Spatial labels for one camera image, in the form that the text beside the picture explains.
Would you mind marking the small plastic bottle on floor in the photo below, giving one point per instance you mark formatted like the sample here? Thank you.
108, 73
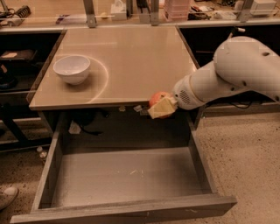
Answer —
42, 153

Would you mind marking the white tissue box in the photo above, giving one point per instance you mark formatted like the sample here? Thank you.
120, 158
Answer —
118, 10

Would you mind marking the pink stacked trays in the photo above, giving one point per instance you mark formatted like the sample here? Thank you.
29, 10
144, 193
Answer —
176, 10

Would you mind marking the white box on shelf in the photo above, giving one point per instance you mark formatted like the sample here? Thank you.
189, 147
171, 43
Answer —
262, 7

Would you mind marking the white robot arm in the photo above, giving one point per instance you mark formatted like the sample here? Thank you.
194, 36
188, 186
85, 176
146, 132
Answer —
239, 64

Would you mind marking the red apple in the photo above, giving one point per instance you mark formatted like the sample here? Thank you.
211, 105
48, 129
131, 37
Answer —
160, 105

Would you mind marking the black coiled spring tool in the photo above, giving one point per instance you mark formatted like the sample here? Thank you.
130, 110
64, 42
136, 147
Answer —
23, 12

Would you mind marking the white shoe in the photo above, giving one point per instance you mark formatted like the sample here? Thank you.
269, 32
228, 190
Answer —
8, 196

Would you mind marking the white ceramic bowl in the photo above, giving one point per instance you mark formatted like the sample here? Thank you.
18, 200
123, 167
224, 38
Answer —
73, 69

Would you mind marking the grey open top drawer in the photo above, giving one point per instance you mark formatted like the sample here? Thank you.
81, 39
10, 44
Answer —
135, 171

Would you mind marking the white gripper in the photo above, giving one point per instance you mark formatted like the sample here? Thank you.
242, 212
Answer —
184, 94

